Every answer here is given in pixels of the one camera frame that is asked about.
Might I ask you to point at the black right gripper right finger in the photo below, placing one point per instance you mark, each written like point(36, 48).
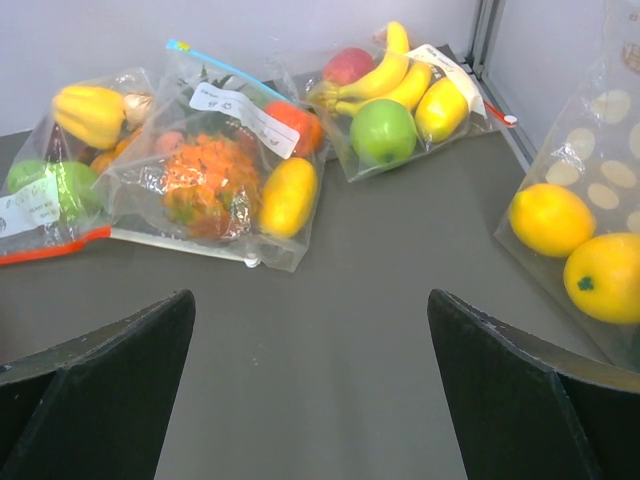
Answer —
point(525, 408)

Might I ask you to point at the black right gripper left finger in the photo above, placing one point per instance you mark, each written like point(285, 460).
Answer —
point(97, 406)

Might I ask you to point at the zip bag with red zipper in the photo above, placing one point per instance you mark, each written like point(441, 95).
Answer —
point(49, 206)

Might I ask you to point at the dotted zip bag with lemons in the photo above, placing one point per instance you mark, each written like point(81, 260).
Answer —
point(592, 149)

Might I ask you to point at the green apple in red-zip bag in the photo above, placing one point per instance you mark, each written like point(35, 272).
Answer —
point(68, 184)

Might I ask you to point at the zip bag with blue zipper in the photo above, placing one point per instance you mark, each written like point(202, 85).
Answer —
point(198, 94)

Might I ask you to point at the yellow mango in blue-zip bag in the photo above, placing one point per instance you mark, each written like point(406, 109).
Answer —
point(288, 196)

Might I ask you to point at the yellow lemon in banana bag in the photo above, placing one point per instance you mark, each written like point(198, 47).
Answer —
point(440, 112)

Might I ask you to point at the green apple in banana bag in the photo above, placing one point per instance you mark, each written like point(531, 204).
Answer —
point(383, 133)

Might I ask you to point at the zip bag with bananas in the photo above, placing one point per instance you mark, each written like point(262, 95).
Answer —
point(482, 116)

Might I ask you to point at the yellow banana bunch in bag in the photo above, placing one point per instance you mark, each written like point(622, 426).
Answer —
point(397, 77)

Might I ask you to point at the yellow orange with green stem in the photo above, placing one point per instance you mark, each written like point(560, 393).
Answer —
point(601, 278)

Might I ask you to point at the yellow lemon left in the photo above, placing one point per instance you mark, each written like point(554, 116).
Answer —
point(550, 219)

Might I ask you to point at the orange pineapple toy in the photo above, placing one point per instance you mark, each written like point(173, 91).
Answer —
point(211, 188)

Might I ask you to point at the yellow star fruit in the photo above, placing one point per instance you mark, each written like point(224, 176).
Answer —
point(93, 114)

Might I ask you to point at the orange tomato toy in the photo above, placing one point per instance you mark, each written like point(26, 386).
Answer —
point(306, 123)

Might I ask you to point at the red peach toy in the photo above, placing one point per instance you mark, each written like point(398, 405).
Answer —
point(347, 66)

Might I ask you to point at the aluminium corner post right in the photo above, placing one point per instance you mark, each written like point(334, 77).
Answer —
point(487, 18)

